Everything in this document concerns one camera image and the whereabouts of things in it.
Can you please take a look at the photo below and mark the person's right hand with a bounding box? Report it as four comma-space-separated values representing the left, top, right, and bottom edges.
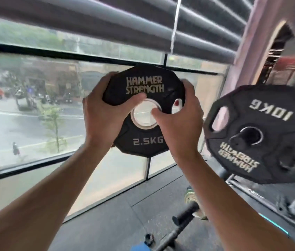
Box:
151, 78, 204, 165

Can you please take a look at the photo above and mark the black round grip weight plate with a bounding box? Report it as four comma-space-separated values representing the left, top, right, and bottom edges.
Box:
204, 85, 295, 185

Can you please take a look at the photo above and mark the small black octagonal weight plate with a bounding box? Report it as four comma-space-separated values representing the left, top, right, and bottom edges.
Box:
102, 64, 186, 158

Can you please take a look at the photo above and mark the red banner white print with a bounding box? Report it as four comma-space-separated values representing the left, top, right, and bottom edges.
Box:
267, 56, 295, 84

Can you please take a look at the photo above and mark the person's left hand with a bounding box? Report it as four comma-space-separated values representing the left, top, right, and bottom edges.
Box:
82, 71, 148, 152

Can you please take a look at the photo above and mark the small blue-rimmed weight plate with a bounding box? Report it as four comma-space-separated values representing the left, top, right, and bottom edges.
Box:
184, 185, 208, 220

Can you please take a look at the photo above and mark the glass window black frame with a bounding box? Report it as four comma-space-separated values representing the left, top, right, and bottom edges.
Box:
0, 14, 229, 222

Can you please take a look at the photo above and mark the grey striped roller blind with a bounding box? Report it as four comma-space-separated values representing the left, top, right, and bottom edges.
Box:
0, 0, 254, 64

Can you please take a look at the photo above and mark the blue disc weight plate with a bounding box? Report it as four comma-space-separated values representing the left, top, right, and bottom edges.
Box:
131, 244, 153, 251

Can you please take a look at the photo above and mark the person's left forearm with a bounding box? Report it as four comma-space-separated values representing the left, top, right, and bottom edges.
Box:
0, 143, 111, 251

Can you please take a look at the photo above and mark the black power rack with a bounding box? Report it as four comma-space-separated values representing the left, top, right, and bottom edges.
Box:
144, 49, 295, 251

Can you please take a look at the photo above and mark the person's right forearm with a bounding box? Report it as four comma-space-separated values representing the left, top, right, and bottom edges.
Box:
171, 154, 295, 251

